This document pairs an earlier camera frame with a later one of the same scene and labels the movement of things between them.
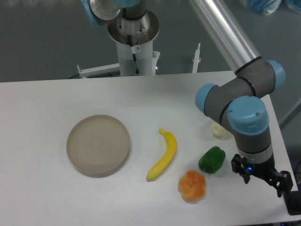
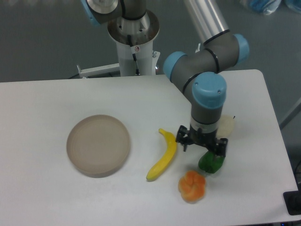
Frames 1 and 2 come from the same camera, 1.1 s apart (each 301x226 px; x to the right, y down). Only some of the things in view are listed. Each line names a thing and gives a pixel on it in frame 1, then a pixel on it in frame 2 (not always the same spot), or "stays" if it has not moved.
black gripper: (240, 165) -> (208, 140)
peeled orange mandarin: (192, 186) stays
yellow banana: (172, 144) stays
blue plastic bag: (269, 7) stays
